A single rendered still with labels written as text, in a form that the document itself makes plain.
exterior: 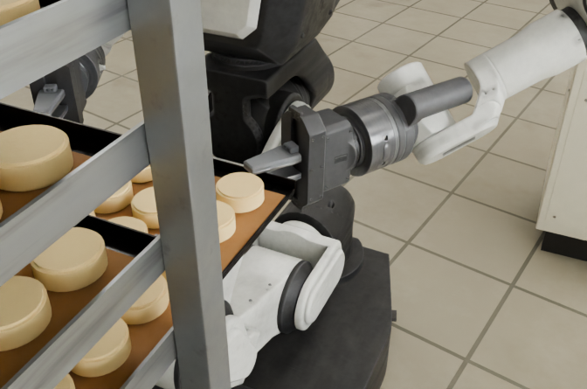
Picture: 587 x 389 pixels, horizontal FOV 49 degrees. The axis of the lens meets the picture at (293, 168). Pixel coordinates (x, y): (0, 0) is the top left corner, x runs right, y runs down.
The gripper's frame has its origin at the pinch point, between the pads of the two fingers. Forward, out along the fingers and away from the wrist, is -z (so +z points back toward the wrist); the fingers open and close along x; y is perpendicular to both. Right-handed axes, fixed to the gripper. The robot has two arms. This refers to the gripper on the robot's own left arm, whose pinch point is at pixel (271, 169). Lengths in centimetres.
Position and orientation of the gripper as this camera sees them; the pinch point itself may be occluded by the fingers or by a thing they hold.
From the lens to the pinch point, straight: 72.4
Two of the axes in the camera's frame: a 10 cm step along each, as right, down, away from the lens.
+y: 5.7, 4.5, -6.9
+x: 0.1, -8.4, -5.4
